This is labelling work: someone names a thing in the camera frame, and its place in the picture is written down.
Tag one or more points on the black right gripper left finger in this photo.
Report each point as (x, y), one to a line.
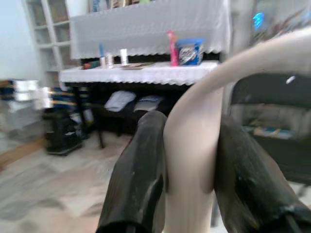
(136, 174)

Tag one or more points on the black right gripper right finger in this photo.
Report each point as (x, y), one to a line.
(250, 184)

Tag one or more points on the grey folded cloth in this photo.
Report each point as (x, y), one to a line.
(148, 103)

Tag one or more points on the white folded cloth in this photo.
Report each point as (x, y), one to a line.
(120, 100)

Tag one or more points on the black upright piano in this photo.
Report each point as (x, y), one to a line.
(155, 89)

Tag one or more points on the black folding chair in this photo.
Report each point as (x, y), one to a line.
(272, 92)

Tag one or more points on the white lace table runner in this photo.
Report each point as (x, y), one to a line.
(145, 74)

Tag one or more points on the flat magazine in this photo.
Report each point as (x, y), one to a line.
(137, 65)

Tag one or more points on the small white bottle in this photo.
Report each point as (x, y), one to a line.
(109, 60)

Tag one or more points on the white tube bottle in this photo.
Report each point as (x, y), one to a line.
(123, 57)

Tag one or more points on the white bottle blue cap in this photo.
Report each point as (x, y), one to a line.
(102, 59)

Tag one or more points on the pink bottle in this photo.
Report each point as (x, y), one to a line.
(173, 51)

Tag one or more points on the stacked storage boxes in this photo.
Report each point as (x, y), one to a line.
(22, 104)

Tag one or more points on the blue white plastic tub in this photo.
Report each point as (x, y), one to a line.
(190, 52)

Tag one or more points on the white bookshelf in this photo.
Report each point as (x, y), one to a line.
(52, 31)

